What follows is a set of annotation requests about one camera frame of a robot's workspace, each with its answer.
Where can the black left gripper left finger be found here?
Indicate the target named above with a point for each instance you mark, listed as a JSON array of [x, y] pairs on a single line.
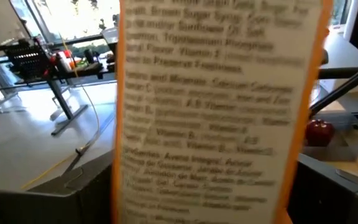
[[57, 202]]

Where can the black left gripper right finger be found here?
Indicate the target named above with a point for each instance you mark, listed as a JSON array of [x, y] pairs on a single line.
[[328, 199]]

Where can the red apple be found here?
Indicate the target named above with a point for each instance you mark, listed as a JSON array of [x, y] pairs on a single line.
[[319, 133]]

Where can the orange cereal box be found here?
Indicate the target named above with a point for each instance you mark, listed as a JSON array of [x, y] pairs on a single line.
[[213, 109]]

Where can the grey plastic tray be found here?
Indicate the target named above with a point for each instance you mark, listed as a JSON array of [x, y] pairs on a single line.
[[348, 151]]

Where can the black perforated crate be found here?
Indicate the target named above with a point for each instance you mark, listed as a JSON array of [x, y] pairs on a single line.
[[26, 59]]

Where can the grey side table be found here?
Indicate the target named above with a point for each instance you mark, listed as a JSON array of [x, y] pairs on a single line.
[[343, 53]]

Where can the black aluminium rig frame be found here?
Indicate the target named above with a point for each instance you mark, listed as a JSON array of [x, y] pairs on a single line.
[[340, 91]]

